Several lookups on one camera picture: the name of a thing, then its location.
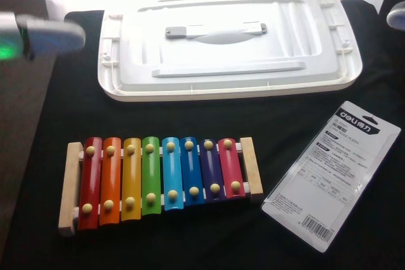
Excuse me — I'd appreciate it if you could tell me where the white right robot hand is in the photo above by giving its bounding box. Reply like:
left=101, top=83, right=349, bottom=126
left=387, top=0, right=405, bottom=31

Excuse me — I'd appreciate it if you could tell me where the clear blister package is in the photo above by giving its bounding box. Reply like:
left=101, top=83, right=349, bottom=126
left=261, top=101, right=402, bottom=254

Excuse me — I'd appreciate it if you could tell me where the rainbow wooden toy xylophone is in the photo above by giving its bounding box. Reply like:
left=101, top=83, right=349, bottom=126
left=58, top=136, right=264, bottom=238

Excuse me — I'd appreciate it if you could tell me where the white plastic tray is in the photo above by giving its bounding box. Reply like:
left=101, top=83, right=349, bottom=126
left=97, top=0, right=363, bottom=102

